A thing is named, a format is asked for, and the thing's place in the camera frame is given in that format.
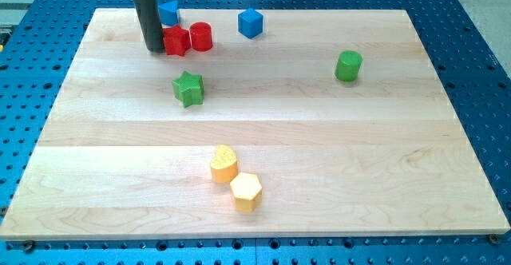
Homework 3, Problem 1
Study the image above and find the red star block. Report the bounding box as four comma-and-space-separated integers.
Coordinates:
163, 25, 191, 57

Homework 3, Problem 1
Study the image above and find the green star block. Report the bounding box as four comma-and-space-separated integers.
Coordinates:
172, 71, 204, 108

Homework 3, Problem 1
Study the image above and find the blue triangle block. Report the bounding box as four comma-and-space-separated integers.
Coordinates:
158, 0, 180, 26

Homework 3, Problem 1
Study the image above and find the yellow heart block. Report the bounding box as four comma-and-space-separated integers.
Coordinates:
210, 144, 238, 184

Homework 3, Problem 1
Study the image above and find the yellow hexagon block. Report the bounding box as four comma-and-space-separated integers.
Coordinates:
230, 172, 263, 212

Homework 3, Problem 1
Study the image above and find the light wooden board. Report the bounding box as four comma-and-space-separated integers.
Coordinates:
1, 8, 509, 241

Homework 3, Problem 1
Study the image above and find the blue cube block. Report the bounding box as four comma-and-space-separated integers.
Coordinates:
238, 8, 263, 39

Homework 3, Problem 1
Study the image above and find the red cylinder block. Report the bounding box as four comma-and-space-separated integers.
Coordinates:
189, 22, 213, 52

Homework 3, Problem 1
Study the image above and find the green cylinder block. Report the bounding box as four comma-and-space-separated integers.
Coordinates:
335, 50, 363, 82

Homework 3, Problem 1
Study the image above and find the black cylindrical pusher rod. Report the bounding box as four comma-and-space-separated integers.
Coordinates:
133, 0, 164, 53

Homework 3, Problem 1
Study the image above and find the blue perforated metal table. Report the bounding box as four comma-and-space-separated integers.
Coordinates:
1, 0, 510, 264

